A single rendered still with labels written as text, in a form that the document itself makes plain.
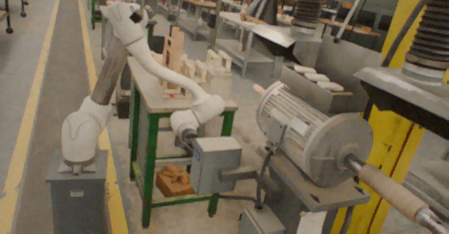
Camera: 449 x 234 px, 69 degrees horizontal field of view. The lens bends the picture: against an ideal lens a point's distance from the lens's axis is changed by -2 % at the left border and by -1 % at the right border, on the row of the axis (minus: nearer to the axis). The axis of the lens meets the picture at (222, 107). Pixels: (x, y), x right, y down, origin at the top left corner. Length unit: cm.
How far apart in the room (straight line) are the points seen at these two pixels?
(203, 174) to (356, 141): 55
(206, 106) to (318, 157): 75
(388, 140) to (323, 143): 112
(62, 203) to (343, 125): 138
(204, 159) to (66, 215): 94
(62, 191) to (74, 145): 24
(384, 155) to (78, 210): 171
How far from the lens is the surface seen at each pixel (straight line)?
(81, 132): 169
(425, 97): 88
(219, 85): 215
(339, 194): 115
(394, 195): 97
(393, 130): 209
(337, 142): 104
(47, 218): 262
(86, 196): 182
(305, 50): 130
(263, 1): 131
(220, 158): 123
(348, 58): 119
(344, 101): 106
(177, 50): 199
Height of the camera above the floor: 172
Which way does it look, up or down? 22 degrees down
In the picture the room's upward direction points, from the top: 10 degrees clockwise
